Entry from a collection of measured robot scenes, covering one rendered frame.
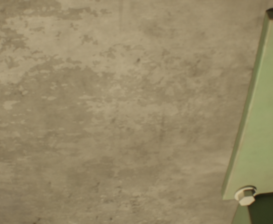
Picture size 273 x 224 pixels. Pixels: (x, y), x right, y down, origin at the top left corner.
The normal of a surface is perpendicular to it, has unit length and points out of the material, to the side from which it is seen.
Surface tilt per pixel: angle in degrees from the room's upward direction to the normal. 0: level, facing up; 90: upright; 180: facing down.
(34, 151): 0
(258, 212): 90
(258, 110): 0
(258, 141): 0
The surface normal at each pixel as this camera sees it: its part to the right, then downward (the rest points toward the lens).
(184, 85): 0.10, 0.73
